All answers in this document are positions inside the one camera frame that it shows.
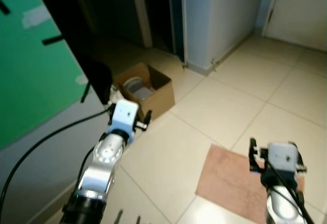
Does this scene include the brown cardboard box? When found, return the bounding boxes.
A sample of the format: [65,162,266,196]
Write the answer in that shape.
[113,62,175,121]

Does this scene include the white round container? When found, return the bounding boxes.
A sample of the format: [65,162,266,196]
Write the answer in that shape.
[124,77,154,101]

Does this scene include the white tape patch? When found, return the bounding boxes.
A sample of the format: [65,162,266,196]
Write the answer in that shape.
[76,73,89,86]
[22,5,52,29]

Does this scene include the white door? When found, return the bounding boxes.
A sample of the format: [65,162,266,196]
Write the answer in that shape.
[262,0,327,52]

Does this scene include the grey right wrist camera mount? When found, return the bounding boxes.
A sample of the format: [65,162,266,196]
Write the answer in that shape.
[267,142,299,172]

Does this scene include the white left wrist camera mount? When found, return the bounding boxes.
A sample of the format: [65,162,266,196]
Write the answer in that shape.
[108,100,139,133]

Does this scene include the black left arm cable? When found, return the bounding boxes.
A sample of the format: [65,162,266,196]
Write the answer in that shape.
[0,104,114,209]

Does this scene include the green wall board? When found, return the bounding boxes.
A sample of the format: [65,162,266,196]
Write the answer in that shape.
[0,0,88,151]

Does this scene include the black wall hook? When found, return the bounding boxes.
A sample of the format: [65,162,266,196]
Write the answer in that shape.
[0,0,11,15]
[42,35,65,46]

